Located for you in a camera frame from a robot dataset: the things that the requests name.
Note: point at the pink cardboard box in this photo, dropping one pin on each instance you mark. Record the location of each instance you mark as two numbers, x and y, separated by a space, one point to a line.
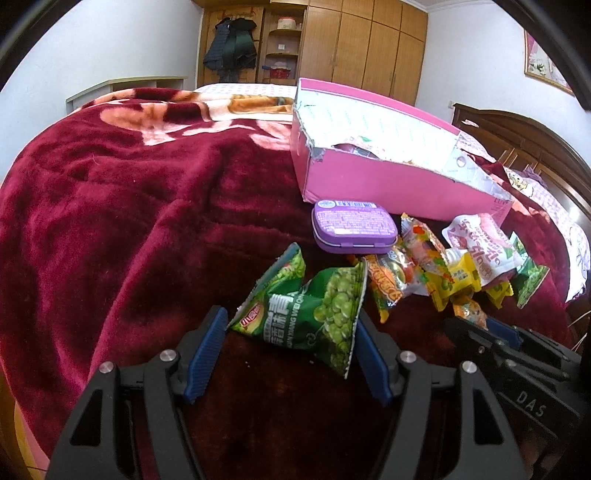
369 184

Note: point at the framed wall picture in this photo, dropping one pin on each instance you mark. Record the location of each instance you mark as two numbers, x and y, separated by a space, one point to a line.
540 60

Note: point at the white pot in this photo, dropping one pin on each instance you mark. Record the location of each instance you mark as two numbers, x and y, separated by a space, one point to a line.
288 24

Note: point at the yellow corn snack packet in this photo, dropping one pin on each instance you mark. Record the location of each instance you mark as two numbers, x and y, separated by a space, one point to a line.
457 279

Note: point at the dark hanging coats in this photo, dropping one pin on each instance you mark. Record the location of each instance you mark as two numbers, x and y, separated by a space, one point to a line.
231 46

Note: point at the green pea snack packet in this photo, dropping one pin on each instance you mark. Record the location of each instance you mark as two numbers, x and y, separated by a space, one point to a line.
531 277
304 318

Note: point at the orange candy packet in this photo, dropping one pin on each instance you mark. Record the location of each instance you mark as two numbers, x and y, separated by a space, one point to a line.
385 279

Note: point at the wooden corner shelf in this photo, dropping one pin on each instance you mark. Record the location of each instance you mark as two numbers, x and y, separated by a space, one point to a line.
281 46

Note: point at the purple tin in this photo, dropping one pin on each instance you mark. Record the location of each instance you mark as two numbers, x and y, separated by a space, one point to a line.
353 224

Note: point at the small orange snack packet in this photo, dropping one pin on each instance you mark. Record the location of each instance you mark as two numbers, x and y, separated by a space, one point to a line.
468 311

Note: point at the wooden wardrobe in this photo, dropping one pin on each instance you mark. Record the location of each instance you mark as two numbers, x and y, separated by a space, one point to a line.
351 46

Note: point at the red pot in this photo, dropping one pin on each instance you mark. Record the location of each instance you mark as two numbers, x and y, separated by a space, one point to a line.
277 72

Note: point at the low white shelf unit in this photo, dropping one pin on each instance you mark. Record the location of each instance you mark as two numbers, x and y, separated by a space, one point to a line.
92 94

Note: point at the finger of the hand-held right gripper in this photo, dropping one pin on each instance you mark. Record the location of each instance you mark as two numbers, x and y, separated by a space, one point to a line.
505 331
466 334

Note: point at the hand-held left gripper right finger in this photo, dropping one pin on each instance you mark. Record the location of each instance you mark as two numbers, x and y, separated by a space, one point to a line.
369 364

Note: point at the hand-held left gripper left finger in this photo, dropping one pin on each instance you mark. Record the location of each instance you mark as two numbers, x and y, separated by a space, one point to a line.
205 364

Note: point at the red floral blanket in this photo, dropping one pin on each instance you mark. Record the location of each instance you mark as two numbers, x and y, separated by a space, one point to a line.
115 207

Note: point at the small yellow snack packet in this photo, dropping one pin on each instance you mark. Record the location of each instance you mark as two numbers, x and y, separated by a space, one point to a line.
498 290

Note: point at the dark wooden headboard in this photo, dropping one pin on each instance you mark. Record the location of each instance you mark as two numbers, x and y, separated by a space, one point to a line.
521 138

